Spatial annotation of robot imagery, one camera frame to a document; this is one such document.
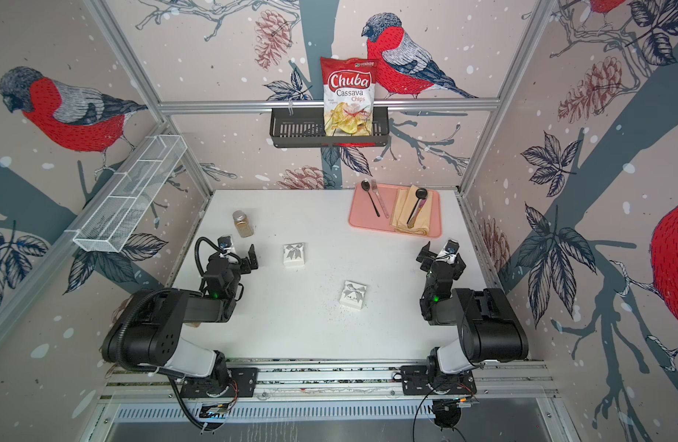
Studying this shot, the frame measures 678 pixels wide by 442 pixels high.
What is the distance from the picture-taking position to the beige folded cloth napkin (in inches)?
42.9

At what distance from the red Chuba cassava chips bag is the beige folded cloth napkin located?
0.37 meters

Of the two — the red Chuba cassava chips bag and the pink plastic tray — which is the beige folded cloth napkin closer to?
the pink plastic tray

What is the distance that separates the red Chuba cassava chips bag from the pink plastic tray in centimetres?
35

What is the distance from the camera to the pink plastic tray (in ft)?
3.59

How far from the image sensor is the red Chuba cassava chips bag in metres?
0.85
